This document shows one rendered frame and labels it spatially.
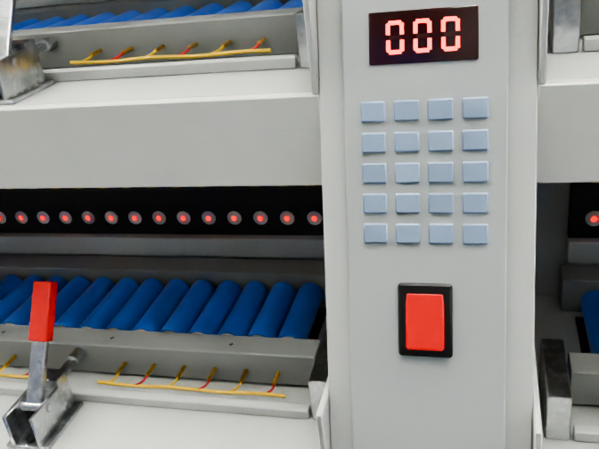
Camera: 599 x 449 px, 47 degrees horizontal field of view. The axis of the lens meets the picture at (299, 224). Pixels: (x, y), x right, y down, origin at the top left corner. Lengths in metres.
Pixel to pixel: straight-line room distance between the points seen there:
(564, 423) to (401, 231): 0.14
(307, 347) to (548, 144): 0.19
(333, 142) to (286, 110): 0.03
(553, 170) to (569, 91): 0.04
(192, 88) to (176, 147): 0.03
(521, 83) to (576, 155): 0.04
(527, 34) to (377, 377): 0.16
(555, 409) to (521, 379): 0.05
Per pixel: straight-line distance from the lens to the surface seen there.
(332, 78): 0.32
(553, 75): 0.32
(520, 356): 0.33
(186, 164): 0.35
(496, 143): 0.31
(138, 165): 0.36
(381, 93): 0.31
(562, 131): 0.32
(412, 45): 0.31
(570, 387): 0.41
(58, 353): 0.49
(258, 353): 0.42
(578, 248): 0.49
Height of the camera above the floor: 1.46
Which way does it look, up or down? 9 degrees down
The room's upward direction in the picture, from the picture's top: 2 degrees counter-clockwise
